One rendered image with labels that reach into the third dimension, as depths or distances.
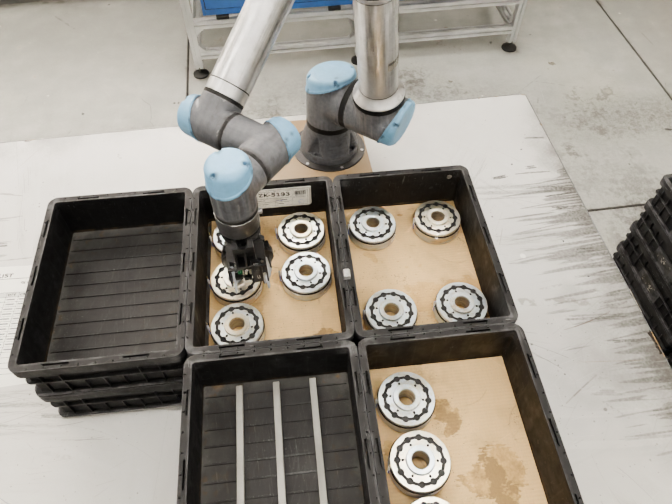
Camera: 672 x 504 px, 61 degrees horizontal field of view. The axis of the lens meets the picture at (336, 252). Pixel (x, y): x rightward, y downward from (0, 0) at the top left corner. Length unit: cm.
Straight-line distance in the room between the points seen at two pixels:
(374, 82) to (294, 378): 62
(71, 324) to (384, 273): 64
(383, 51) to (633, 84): 234
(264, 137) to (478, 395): 60
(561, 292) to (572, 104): 181
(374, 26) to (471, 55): 220
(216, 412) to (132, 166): 84
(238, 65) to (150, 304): 51
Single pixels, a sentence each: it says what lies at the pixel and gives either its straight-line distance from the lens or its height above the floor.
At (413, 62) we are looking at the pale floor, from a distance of 319.
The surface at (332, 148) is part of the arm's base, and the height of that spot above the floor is 85.
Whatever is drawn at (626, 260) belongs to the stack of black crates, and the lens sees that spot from 216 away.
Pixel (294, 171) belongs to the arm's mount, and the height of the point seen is 80.
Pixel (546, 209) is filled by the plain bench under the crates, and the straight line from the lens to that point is 158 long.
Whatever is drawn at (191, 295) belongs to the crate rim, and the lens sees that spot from 109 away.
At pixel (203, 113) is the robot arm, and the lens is 102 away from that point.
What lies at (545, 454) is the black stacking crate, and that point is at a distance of 104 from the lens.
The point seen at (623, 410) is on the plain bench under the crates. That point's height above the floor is 70.
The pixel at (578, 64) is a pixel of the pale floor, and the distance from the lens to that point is 340.
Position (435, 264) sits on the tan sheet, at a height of 83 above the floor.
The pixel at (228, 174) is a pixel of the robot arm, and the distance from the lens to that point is 88.
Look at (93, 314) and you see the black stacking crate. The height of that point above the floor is 83.
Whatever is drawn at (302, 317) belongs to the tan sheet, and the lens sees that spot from 114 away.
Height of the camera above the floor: 182
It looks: 54 degrees down
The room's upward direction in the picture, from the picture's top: straight up
